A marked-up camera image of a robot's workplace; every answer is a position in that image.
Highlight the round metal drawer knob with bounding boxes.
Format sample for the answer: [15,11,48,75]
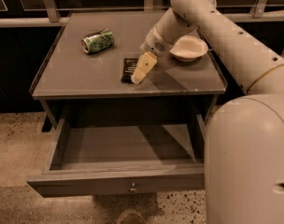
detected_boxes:
[128,182,137,193]

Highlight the grey wooden nightstand cabinet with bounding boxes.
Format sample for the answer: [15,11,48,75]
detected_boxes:
[30,11,226,124]

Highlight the open grey top drawer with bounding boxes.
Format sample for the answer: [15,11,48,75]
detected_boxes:
[27,116,204,197]

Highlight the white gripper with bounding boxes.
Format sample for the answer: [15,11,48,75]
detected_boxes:
[131,26,171,84]

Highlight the metal railing frame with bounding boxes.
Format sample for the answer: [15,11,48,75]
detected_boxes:
[0,0,284,27]

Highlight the white paper bowl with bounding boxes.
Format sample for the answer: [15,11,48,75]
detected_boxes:
[170,35,208,63]

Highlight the crushed green soda can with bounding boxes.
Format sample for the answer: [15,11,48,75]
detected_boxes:
[81,29,114,54]

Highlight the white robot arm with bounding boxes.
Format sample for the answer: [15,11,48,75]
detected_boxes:
[132,0,284,224]

